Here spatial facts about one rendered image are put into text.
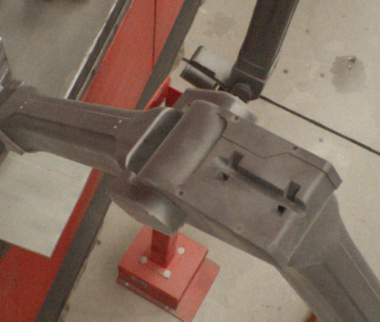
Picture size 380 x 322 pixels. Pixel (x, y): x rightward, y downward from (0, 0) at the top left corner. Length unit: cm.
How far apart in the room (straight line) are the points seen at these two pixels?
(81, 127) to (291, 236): 24
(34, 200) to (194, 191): 61
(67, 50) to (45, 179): 35
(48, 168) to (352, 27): 173
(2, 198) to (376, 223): 143
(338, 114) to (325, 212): 191
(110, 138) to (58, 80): 74
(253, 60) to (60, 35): 45
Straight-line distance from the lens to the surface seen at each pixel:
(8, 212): 104
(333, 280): 51
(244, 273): 207
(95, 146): 57
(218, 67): 114
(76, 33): 135
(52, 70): 131
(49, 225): 102
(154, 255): 188
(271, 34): 100
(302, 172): 45
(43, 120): 68
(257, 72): 106
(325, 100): 239
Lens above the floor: 195
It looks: 62 degrees down
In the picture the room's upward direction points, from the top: 8 degrees clockwise
